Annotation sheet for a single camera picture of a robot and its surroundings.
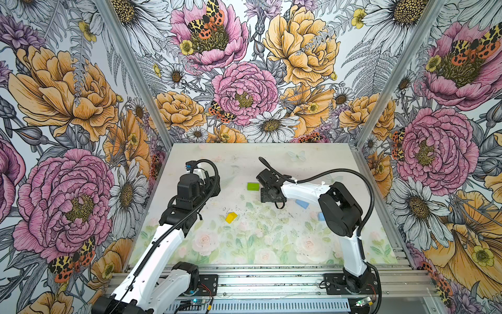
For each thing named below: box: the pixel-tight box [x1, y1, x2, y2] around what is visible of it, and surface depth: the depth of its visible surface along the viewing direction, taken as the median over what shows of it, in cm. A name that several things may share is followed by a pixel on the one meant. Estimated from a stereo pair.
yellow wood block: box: [224, 211, 238, 224], surface depth 93 cm
